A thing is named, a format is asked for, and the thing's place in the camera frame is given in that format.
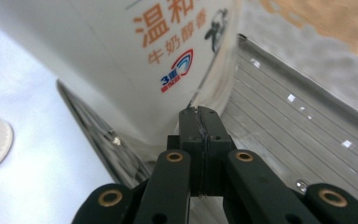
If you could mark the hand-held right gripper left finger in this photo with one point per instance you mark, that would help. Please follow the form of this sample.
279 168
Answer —
192 133

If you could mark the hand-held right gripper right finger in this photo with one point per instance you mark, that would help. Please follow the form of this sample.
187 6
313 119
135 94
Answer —
216 133

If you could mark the grey metal mesh basket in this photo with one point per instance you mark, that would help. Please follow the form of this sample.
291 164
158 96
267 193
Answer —
292 124

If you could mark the cream pump bottle orange label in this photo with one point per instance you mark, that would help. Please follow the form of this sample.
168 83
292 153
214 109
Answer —
105 62

